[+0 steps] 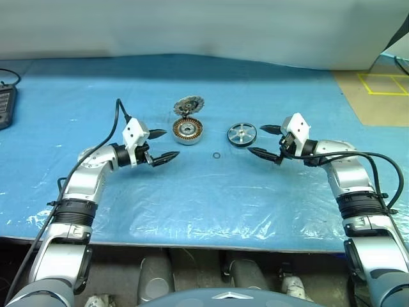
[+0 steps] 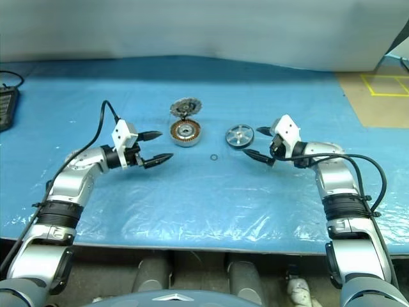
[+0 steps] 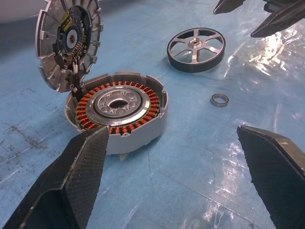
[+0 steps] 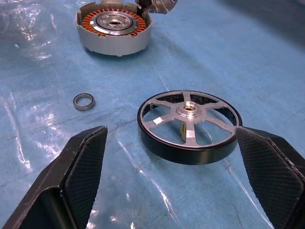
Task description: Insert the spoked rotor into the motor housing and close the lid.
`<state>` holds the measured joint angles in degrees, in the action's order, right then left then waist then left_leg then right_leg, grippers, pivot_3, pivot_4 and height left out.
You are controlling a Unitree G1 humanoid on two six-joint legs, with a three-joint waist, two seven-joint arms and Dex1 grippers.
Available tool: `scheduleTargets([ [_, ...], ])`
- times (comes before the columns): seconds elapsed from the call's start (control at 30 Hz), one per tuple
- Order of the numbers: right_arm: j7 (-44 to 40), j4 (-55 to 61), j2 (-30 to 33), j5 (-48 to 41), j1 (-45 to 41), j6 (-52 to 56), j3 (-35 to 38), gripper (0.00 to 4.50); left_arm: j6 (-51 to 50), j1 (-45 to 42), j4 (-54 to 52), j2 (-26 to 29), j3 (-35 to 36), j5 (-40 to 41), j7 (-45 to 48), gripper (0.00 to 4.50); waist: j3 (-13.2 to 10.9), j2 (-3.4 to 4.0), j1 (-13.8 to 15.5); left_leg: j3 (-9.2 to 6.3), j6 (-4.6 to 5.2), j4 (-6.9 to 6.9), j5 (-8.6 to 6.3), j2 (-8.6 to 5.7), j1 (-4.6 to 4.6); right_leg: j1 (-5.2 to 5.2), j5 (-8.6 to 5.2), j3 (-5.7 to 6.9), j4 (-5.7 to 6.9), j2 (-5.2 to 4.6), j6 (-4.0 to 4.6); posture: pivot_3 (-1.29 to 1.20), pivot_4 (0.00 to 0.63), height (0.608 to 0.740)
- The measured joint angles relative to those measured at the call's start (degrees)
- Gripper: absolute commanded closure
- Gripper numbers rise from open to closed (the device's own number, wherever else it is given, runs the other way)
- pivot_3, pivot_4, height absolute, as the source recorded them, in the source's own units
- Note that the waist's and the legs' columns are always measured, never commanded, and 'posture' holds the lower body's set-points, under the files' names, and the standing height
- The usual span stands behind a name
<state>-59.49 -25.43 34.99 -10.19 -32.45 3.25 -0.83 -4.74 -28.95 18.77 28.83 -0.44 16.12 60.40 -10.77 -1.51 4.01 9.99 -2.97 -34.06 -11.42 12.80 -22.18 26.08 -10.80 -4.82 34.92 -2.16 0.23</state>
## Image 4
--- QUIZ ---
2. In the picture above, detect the grey metal gearbox housing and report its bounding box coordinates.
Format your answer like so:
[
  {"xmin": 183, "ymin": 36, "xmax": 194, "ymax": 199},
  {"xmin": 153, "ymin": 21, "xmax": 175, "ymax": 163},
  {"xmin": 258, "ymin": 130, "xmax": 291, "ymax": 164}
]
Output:
[{"xmin": 150, "ymin": 0, "xmax": 177, "ymax": 15}]

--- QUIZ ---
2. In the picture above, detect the black-rimmed silver spoked rotor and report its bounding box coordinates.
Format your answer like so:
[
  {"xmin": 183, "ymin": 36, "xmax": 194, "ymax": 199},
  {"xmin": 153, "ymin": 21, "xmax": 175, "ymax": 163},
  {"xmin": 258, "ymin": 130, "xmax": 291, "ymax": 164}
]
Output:
[{"xmin": 137, "ymin": 90, "xmax": 243, "ymax": 166}]

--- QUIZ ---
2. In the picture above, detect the clear plastic film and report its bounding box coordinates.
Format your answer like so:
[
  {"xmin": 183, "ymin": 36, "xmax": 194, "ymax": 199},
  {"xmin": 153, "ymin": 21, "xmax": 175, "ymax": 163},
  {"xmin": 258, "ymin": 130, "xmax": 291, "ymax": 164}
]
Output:
[{"xmin": 0, "ymin": 0, "xmax": 305, "ymax": 229}]

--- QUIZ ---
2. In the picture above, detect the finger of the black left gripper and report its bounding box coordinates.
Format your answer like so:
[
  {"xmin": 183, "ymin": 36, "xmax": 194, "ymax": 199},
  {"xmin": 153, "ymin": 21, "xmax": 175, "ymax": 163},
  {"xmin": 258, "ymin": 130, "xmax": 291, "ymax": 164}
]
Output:
[{"xmin": 136, "ymin": 0, "xmax": 151, "ymax": 15}]

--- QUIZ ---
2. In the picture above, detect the small steel bearing ring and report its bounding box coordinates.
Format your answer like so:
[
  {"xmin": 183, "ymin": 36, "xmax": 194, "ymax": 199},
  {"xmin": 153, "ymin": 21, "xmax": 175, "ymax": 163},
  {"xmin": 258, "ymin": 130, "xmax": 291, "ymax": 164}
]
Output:
[{"xmin": 72, "ymin": 93, "xmax": 96, "ymax": 111}]

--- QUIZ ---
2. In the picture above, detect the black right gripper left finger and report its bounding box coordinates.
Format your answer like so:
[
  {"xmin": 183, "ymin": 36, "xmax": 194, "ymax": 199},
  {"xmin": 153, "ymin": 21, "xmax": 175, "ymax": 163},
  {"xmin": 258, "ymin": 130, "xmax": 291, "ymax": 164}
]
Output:
[{"xmin": 2, "ymin": 125, "xmax": 108, "ymax": 229}]

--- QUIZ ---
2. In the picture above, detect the grey stator with copper windings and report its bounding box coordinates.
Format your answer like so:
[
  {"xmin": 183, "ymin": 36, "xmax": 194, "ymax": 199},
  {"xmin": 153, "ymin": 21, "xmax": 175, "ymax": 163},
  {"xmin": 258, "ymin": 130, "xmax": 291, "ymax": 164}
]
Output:
[{"xmin": 76, "ymin": 0, "xmax": 153, "ymax": 57}]

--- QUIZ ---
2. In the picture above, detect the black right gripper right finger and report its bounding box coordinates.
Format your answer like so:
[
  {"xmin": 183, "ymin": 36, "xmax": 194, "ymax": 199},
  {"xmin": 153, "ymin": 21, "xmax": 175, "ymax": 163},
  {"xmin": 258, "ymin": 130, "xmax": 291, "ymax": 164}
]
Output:
[{"xmin": 235, "ymin": 126, "xmax": 305, "ymax": 229}]

